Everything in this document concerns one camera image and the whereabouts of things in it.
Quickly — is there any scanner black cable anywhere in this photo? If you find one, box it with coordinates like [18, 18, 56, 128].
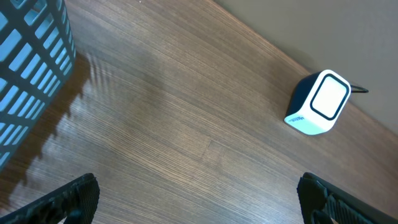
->
[349, 84, 370, 94]

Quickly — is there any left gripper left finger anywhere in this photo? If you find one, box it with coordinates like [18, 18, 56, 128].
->
[1, 173, 100, 224]

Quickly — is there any grey plastic mesh basket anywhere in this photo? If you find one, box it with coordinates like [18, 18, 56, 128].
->
[1, 0, 76, 167]

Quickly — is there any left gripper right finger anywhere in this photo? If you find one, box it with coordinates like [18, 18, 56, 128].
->
[297, 172, 397, 224]

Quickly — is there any white barcode scanner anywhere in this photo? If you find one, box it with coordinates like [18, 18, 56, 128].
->
[284, 70, 351, 136]

